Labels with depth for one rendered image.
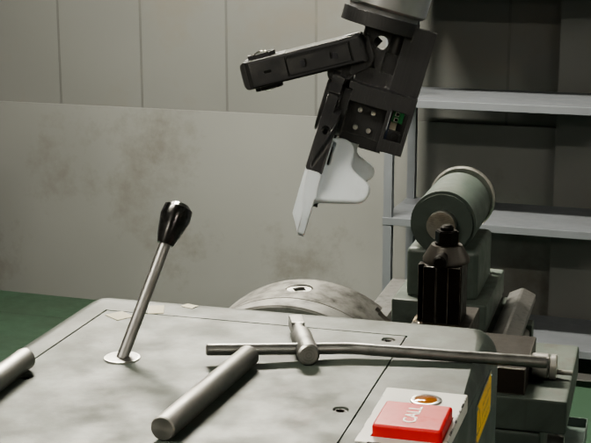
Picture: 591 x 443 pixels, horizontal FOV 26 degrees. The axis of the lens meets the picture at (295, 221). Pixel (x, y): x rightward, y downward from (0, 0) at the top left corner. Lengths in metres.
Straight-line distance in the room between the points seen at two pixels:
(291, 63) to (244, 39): 4.33
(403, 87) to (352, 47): 0.06
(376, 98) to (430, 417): 0.28
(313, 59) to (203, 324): 0.39
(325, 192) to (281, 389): 0.21
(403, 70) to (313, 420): 0.32
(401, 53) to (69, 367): 0.45
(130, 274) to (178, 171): 0.55
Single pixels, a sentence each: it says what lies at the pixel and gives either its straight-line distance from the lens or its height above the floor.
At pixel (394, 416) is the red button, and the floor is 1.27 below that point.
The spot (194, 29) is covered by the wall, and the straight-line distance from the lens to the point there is 5.54.
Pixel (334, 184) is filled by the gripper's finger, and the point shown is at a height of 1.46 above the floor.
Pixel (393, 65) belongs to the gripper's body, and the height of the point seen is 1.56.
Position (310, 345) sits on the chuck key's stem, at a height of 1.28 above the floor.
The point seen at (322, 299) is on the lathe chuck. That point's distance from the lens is 1.57.
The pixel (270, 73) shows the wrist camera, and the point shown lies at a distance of 1.14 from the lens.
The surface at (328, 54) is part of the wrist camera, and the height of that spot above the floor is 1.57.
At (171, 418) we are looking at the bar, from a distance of 1.09.
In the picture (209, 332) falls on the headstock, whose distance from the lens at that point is 1.37.
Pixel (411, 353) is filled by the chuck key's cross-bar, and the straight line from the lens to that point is 1.28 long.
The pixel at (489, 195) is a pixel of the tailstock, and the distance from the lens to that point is 2.89.
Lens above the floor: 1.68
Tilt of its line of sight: 13 degrees down
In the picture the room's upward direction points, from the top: straight up
